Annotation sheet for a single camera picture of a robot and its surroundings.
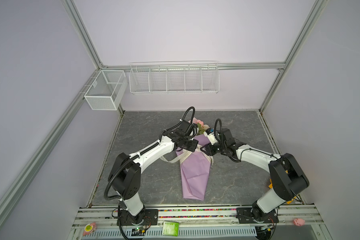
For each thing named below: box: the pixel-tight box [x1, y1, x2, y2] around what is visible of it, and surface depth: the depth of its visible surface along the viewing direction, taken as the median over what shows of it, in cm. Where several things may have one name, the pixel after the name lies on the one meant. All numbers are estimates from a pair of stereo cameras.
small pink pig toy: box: [293, 218, 306, 227], surface depth 73 cm
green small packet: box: [162, 221, 180, 237], surface depth 70 cm
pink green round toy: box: [82, 222, 97, 236], surface depth 69 cm
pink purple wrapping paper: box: [175, 134, 211, 201], surface depth 86 cm
